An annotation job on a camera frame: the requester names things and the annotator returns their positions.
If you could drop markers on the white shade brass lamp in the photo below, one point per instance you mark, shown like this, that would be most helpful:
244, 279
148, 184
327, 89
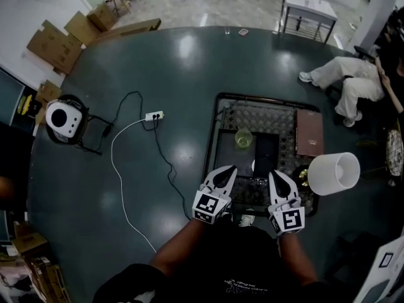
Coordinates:
331, 174

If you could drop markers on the black metal chair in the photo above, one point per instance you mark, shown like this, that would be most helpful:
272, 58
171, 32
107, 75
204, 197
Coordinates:
93, 118

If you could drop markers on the glass of green liquid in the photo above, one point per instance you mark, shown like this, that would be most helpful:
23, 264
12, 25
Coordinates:
243, 139

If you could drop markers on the yellow round object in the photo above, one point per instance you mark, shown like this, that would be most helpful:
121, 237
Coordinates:
24, 103

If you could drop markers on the dark square tray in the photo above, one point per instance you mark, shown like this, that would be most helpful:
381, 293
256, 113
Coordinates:
227, 153

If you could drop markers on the clear drinking glass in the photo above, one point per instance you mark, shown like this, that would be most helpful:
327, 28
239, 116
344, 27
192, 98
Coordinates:
227, 30

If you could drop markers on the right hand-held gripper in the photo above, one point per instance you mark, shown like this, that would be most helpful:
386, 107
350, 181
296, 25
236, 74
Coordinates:
288, 219

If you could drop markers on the large flat cardboard sheet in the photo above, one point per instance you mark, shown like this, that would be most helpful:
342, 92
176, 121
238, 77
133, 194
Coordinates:
53, 47

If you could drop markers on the small brown cardboard box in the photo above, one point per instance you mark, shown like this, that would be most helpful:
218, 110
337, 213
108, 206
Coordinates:
30, 238

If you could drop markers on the small open cardboard boxes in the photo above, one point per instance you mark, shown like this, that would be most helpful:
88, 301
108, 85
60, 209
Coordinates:
47, 95

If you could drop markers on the round dark green rug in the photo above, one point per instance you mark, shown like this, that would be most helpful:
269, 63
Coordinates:
79, 185

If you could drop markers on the person's right white shoe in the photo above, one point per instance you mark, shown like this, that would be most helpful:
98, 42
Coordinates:
246, 220

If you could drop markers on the white metal-legged table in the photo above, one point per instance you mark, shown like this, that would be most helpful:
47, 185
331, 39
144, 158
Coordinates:
307, 5

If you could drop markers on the round patterned gold side table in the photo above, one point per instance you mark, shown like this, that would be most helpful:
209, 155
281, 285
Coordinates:
396, 151

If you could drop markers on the black metal mesh table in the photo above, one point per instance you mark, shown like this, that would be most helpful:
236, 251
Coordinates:
284, 128

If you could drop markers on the white box with printed tag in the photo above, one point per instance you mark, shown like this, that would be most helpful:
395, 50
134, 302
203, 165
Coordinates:
386, 273

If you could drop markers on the person's left forearm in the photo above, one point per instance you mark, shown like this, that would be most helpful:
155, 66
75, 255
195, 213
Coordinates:
178, 248

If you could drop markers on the closed brown cardboard box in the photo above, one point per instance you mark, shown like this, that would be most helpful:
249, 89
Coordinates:
101, 17

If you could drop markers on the brown book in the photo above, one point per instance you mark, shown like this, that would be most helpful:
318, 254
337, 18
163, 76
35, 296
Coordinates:
310, 134

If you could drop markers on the person's right forearm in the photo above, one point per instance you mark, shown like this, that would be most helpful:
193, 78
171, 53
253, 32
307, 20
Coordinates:
296, 260

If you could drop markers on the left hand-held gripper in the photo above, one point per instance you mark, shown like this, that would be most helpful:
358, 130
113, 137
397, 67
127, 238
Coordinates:
210, 207

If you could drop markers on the folded flat cardboard sheet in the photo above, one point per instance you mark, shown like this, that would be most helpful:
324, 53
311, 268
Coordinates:
82, 27

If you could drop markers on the white rounded speaker device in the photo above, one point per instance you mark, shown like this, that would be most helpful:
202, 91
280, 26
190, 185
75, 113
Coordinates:
63, 118

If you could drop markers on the white power strip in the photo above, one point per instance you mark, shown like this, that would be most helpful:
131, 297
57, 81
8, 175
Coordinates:
154, 115

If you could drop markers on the person's black shirt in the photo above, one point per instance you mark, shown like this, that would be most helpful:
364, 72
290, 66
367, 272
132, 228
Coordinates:
227, 264

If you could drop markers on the long cardboard plank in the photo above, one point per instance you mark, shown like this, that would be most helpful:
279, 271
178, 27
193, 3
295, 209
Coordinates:
132, 28

